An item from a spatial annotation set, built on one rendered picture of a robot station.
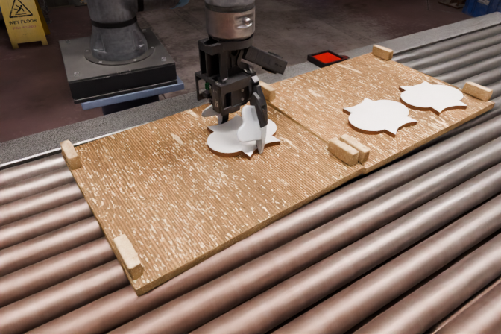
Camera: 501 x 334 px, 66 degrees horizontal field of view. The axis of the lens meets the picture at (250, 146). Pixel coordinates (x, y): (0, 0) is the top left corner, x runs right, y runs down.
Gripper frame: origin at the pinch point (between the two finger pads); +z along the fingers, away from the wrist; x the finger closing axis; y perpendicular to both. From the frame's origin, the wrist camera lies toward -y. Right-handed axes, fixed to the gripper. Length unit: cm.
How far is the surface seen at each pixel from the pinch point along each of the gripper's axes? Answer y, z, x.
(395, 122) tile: -25.1, -0.4, 16.8
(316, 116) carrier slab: -16.5, 0.7, 4.0
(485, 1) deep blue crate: -434, 76, -110
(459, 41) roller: -87, 3, 1
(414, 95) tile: -38.5, -0.4, 13.3
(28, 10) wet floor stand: -45, 63, -351
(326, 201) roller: 0.1, 2.2, 20.6
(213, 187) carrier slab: 12.6, 0.6, 7.6
